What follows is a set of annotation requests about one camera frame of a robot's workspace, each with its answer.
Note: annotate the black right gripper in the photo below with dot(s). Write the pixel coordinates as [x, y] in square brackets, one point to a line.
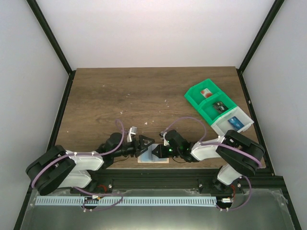
[161, 150]

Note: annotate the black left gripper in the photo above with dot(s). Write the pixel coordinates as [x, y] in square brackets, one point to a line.
[138, 146]

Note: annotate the beige leather card holder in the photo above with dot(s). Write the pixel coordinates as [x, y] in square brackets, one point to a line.
[148, 157]

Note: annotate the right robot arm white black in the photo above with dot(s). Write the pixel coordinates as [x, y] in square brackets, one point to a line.
[241, 154]

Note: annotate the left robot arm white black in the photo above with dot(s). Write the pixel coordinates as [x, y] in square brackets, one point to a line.
[61, 168]

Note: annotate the red white card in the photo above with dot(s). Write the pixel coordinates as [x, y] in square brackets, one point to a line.
[206, 93]

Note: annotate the green plastic bin middle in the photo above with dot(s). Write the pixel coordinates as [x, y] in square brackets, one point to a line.
[207, 111]

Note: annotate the green plastic bin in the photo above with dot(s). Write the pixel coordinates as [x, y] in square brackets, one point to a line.
[194, 96]
[207, 111]

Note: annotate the green plastic bin far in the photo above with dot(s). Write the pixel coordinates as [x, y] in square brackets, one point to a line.
[194, 96]

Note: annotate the white plastic bin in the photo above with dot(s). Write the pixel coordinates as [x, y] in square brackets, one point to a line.
[221, 125]

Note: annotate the metal sheet front panel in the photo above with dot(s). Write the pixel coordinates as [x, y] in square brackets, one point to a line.
[259, 209]

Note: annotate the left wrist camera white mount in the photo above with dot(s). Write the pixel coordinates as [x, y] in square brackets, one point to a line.
[131, 133]

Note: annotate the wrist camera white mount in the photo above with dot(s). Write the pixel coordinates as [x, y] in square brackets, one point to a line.
[162, 136]
[131, 133]

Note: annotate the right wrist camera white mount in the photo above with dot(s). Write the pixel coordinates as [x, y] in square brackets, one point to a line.
[162, 136]

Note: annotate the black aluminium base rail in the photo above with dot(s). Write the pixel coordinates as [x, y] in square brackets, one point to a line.
[202, 180]

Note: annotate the black frame side rail left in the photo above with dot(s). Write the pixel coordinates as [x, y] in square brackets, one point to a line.
[62, 106]

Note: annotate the black frame side rail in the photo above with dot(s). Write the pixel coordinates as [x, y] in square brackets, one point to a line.
[269, 167]
[62, 106]

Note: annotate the black frame side rail right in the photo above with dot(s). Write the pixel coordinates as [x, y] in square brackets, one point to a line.
[269, 167]

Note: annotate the light blue slotted cable duct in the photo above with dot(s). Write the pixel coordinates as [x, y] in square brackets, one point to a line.
[146, 201]

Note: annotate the black frame post left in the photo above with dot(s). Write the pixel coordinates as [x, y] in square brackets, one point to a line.
[49, 34]

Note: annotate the black frame post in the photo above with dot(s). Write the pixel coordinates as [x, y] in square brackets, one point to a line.
[49, 34]
[276, 6]

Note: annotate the black frame post right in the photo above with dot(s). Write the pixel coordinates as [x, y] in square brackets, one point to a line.
[276, 6]

